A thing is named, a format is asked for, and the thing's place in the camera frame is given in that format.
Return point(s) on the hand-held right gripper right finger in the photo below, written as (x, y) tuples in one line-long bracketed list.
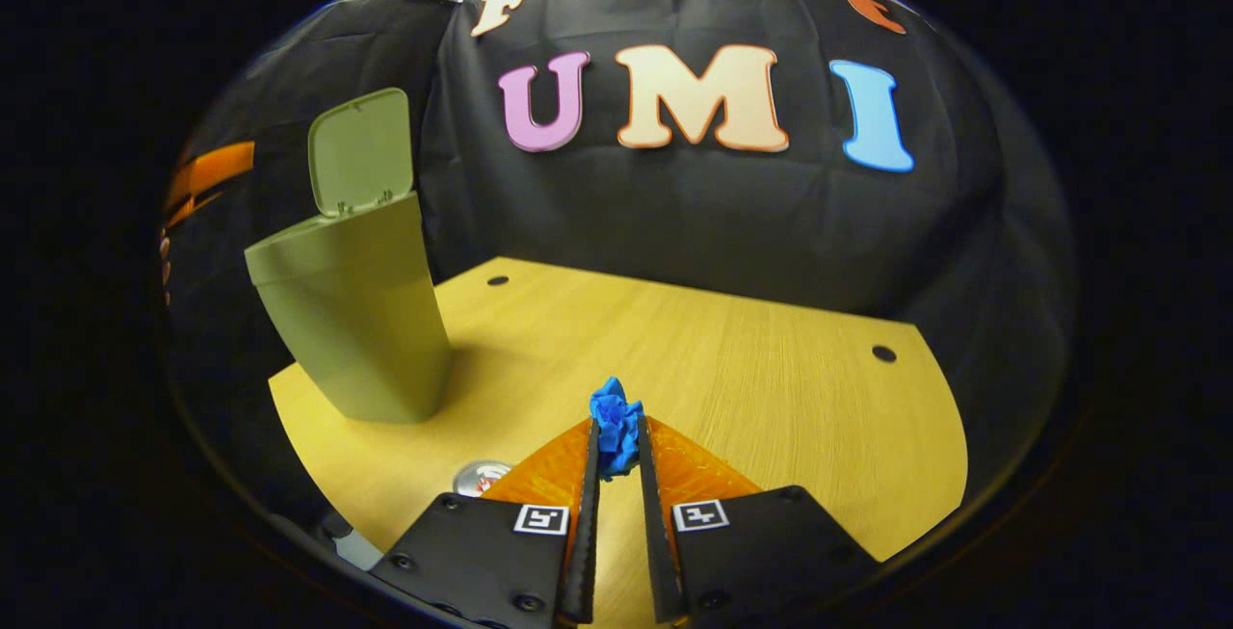
[(655, 562)]

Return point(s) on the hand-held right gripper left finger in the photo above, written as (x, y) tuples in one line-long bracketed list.
[(583, 552)]

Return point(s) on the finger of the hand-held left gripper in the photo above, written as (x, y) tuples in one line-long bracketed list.
[(188, 208), (217, 170)]

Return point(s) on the blue paper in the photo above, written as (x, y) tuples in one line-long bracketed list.
[(616, 427)]

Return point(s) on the green garbage bin lid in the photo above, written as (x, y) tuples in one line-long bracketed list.
[(361, 152)]

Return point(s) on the green desktop garbage bin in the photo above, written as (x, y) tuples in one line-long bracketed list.
[(356, 321)]

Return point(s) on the wooden desktop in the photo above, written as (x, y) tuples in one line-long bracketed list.
[(751, 388)]

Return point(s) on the black backdrop cloth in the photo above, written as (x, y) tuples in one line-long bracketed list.
[(674, 215)]

